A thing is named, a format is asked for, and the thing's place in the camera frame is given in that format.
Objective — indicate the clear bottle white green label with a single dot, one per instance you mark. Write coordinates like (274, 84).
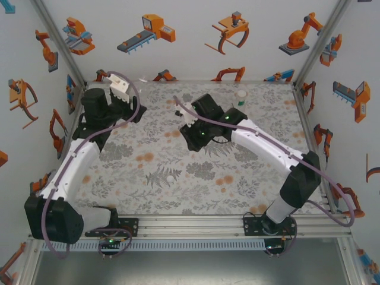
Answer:
(242, 103)

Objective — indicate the white bottle cap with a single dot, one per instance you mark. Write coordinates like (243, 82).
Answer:
(242, 94)
(170, 179)

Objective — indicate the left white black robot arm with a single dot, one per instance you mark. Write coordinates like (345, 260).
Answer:
(71, 169)

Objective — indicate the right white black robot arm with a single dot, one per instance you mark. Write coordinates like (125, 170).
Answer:
(267, 145)

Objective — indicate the floral patterned table cover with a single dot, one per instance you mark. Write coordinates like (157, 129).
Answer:
(207, 193)

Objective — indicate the small controller circuit board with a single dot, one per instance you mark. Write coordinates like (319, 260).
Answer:
(110, 241)
(273, 247)

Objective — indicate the grey metal sheet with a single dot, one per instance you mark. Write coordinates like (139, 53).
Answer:
(190, 267)

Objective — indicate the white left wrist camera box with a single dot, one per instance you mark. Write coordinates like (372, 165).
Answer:
(118, 87)

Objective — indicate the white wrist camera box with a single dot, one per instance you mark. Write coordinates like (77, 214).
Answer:
(118, 87)
(188, 114)

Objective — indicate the aluminium side rail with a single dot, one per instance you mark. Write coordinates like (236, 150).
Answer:
(77, 95)
(307, 133)

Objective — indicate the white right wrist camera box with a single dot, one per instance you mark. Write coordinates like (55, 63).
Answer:
(188, 114)

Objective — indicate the thin aluminium rear rail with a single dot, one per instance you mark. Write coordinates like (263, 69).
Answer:
(207, 81)

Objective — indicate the aluminium corner post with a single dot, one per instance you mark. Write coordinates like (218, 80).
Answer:
(322, 38)
(56, 38)

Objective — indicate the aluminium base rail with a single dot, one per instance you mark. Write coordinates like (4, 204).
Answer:
(193, 225)

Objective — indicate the aluminium frame leg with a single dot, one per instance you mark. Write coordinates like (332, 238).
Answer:
(351, 264)
(28, 264)

